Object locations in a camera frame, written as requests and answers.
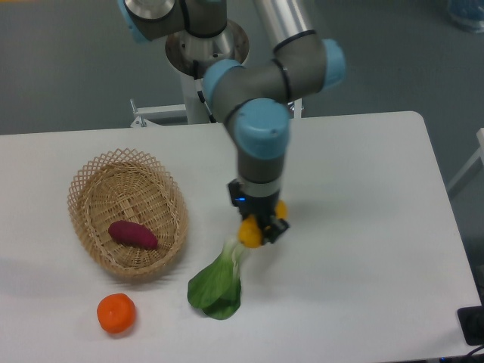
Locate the orange tangerine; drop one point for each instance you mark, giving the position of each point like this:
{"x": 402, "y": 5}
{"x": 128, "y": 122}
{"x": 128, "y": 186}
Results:
{"x": 116, "y": 313}

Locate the green bok choy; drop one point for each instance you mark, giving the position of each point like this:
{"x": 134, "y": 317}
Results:
{"x": 216, "y": 289}

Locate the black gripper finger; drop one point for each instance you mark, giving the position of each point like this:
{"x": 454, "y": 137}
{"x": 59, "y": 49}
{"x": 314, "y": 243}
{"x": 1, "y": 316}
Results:
{"x": 272, "y": 232}

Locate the purple sweet potato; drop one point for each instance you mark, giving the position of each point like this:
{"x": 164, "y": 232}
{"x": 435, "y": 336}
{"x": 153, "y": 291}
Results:
{"x": 133, "y": 234}

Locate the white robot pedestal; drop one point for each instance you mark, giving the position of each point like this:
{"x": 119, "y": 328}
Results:
{"x": 189, "y": 94}

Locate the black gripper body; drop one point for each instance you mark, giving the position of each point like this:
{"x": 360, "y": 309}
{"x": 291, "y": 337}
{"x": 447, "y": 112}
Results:
{"x": 262, "y": 208}

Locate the black device at edge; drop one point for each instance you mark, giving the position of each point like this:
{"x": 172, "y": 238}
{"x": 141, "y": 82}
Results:
{"x": 471, "y": 321}

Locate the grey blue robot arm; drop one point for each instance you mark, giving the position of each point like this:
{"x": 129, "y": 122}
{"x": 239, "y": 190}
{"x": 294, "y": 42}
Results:
{"x": 250, "y": 102}

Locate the white furniture leg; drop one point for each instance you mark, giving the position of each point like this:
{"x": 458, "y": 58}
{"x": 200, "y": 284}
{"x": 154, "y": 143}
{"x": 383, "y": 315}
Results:
{"x": 468, "y": 171}

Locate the woven wicker basket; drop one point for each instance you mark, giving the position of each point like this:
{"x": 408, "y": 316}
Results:
{"x": 128, "y": 185}

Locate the yellow mango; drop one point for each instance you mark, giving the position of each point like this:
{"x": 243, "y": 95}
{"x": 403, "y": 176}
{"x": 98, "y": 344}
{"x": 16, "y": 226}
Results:
{"x": 250, "y": 233}

